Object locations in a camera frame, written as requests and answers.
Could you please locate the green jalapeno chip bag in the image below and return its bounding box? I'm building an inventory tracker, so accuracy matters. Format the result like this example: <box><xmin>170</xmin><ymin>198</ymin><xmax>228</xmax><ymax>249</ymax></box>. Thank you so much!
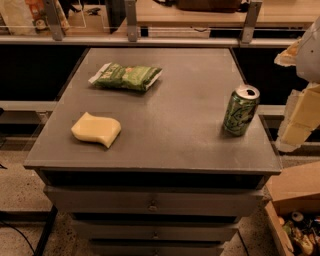
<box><xmin>88</xmin><ymin>62</ymin><xmax>162</xmax><ymax>92</ymax></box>

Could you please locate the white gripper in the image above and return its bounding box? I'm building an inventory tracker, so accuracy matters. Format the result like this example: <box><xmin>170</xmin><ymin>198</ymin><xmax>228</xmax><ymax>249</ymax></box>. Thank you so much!
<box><xmin>274</xmin><ymin>17</ymin><xmax>320</xmax><ymax>152</ymax></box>

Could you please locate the white orange bag on shelf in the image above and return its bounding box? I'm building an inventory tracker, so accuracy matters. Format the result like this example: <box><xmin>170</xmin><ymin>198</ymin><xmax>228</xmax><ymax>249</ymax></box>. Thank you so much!
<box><xmin>0</xmin><ymin>0</ymin><xmax>71</xmax><ymax>36</ymax></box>

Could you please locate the grey drawer cabinet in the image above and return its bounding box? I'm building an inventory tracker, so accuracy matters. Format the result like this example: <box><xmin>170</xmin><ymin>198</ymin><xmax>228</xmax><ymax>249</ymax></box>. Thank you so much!
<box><xmin>25</xmin><ymin>48</ymin><xmax>280</xmax><ymax>256</ymax></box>

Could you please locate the yellow sponge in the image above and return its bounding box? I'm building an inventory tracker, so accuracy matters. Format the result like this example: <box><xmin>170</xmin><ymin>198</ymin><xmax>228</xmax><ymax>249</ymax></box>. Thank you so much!
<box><xmin>71</xmin><ymin>112</ymin><xmax>121</xmax><ymax>148</ymax></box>

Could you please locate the cardboard box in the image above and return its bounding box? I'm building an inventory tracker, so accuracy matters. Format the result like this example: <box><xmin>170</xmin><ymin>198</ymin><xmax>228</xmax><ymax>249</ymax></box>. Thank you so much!
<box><xmin>265</xmin><ymin>162</ymin><xmax>320</xmax><ymax>256</ymax></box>

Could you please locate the green soda can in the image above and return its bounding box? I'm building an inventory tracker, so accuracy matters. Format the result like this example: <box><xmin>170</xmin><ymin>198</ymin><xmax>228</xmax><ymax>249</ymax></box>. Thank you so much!
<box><xmin>223</xmin><ymin>85</ymin><xmax>260</xmax><ymax>136</ymax></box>

